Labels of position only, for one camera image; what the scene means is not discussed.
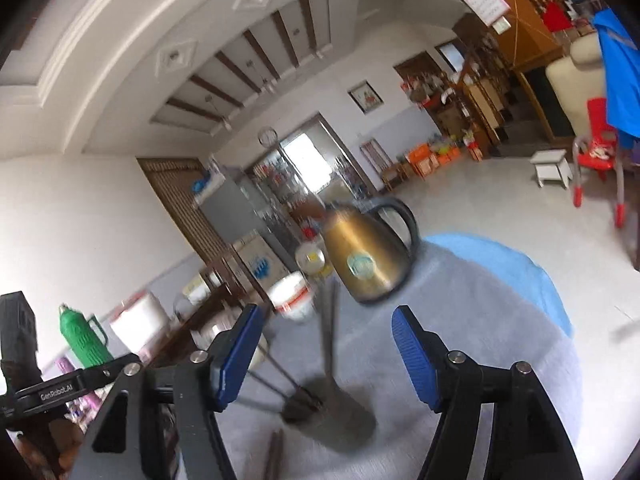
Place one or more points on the bunch of metal chopsticks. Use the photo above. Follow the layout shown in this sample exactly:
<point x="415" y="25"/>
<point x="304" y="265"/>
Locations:
<point x="328" y="340"/>

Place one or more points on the wooden dining chair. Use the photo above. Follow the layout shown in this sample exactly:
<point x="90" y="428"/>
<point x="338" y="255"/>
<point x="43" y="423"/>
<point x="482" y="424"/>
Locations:
<point x="382" y="162"/>

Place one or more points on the dark metal utensil holder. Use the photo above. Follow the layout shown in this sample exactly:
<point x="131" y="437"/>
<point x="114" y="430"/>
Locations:
<point x="335" y="420"/>

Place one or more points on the kitchen shelf with bottles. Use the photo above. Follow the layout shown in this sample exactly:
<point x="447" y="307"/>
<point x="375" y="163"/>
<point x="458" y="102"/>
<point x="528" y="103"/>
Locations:
<point x="277" y="180"/>

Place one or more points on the grey tablecloth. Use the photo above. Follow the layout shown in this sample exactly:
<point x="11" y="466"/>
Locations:
<point x="475" y="360"/>

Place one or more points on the white cardboard box blue print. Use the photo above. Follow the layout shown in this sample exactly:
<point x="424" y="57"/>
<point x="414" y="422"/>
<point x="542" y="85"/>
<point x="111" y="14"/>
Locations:
<point x="257" y="260"/>

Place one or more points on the white plastic tub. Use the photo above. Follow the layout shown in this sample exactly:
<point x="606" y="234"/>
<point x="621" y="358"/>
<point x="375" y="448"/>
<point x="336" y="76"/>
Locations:
<point x="310" y="260"/>

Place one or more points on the green thermos flask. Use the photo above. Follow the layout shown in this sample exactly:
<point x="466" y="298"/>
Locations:
<point x="82" y="335"/>

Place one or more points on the round wall clock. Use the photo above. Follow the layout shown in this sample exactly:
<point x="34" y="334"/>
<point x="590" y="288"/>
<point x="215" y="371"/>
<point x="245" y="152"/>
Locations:
<point x="267" y="136"/>

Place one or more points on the person's left hand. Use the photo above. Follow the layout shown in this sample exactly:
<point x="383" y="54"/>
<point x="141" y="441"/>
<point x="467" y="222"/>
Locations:
<point x="60" y="447"/>

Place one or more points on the blue item on refrigerator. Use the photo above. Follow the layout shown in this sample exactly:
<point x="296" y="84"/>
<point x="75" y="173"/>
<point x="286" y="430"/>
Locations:
<point x="202" y="183"/>

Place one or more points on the gold electric kettle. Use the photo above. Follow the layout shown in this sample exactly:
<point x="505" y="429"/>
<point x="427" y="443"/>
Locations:
<point x="365" y="255"/>

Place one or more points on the red plastic chair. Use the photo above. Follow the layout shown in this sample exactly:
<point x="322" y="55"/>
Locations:
<point x="600" y="150"/>

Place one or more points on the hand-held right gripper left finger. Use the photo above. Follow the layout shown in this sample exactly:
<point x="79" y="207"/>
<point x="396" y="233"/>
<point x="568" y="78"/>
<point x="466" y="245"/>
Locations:
<point x="237" y="355"/>

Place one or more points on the beige armchair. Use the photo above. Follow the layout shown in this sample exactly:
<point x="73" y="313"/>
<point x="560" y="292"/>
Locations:
<point x="575" y="85"/>

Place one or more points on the grey refrigerator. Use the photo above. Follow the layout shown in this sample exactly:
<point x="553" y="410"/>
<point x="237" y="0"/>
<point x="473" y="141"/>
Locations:
<point x="235" y="215"/>

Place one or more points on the blue hanging cloth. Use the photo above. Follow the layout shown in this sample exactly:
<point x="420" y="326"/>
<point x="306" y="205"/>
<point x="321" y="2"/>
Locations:
<point x="622" y="75"/>

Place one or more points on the orange cardboard boxes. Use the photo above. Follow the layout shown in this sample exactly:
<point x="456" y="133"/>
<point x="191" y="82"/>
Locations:
<point x="424" y="160"/>

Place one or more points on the white small stool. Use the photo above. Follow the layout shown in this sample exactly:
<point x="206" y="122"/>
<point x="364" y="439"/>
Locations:
<point x="551" y="165"/>

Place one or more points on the brown wooden door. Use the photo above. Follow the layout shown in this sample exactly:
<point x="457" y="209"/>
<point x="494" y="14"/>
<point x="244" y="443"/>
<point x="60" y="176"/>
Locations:
<point x="180" y="200"/>

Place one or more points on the framed wall picture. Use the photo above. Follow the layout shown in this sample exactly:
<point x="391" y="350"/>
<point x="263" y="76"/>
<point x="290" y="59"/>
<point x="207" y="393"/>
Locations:
<point x="365" y="96"/>

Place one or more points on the ceiling lamp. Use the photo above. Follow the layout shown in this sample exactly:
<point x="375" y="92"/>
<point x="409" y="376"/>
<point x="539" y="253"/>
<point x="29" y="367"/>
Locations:
<point x="226" y="121"/>

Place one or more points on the white pink rice cooker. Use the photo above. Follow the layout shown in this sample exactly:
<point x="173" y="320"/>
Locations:
<point x="142" y="320"/>

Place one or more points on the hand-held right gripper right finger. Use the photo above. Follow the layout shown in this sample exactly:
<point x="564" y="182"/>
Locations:
<point x="415" y="360"/>

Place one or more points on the carved wooden sideboard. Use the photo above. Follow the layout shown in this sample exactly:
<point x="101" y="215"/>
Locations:
<point x="200" y="320"/>

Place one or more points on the blue table cover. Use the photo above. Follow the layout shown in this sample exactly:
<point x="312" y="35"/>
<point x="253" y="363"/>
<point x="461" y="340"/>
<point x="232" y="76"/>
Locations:
<point x="500" y="270"/>

